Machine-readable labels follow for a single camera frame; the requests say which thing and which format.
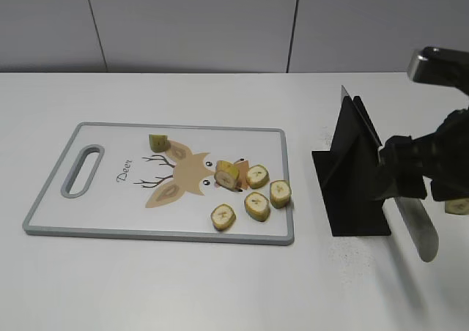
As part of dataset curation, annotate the banana slice bottom left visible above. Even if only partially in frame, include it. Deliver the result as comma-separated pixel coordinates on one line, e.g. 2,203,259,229
210,204,236,231

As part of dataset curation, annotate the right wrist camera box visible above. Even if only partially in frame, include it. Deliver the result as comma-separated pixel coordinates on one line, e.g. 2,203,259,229
407,46,469,95

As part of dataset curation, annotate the banana slice beside gripper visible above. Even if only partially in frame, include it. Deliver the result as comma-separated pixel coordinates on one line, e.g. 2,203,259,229
444,198,469,216

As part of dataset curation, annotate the banana slice upper right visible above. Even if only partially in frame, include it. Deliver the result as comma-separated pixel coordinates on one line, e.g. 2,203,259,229
246,164,270,189

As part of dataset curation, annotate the deer print cutting board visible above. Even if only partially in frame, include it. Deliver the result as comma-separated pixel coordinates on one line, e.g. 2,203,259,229
23,122,294,245

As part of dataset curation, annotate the black knife stand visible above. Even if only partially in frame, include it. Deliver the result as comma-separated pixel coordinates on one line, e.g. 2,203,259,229
311,96,391,237

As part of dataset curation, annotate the thick banana chunk centre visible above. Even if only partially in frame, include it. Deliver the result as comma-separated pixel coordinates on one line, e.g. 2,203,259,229
214,160,240,190

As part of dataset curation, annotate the banana slice far right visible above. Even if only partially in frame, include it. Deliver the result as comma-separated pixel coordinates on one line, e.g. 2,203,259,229
270,180,292,209

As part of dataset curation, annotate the banana slice lower middle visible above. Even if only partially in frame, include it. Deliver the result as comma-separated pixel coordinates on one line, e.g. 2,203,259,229
244,192,270,222

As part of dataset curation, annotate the banana end piece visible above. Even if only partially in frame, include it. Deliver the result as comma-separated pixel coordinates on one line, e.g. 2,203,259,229
149,134,171,153

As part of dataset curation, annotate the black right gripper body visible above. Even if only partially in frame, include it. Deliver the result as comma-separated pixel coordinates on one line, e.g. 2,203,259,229
374,108,468,201

